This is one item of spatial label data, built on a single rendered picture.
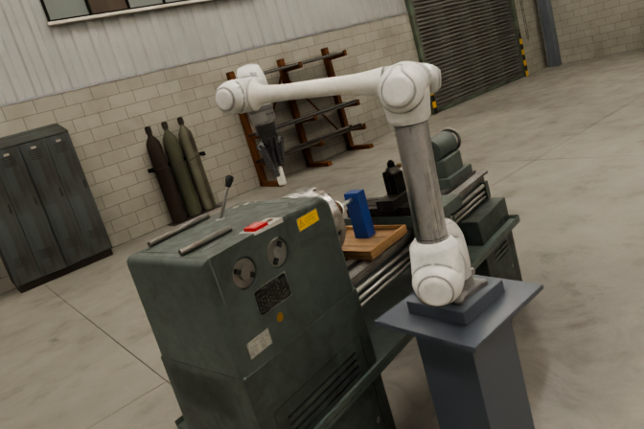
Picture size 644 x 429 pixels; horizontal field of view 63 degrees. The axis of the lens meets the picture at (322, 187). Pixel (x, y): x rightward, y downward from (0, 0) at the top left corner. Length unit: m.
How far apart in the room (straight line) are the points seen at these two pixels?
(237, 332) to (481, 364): 0.85
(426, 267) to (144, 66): 7.81
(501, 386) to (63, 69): 7.70
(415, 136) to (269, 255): 0.60
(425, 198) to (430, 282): 0.25
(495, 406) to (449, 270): 0.63
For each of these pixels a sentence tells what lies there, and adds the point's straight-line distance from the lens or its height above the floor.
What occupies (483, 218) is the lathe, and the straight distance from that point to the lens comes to 3.04.
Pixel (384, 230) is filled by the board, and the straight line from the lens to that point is 2.53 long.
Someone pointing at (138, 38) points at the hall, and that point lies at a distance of 9.15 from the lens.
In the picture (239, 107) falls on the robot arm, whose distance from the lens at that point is 1.72.
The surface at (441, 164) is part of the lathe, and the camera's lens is 3.04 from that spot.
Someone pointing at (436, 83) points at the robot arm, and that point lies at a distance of 1.71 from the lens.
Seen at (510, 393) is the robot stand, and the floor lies 0.39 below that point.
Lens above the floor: 1.68
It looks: 12 degrees down
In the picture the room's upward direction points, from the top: 16 degrees counter-clockwise
